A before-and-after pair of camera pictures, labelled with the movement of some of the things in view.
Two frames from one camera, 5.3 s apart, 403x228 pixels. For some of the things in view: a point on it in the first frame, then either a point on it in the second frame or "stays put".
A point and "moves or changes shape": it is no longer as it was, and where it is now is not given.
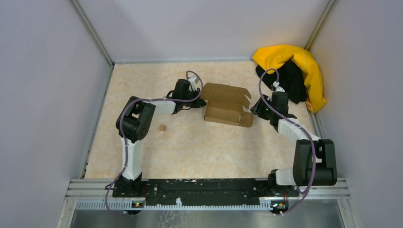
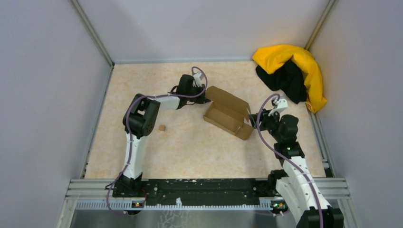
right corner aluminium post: x=331 y=5 stays put
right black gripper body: x=263 y=110 -> x=271 y=124
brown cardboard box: x=225 y=104 moves or changes shape
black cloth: x=291 y=77 stays put
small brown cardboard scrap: x=162 y=128 stays put
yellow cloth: x=270 y=57 stays put
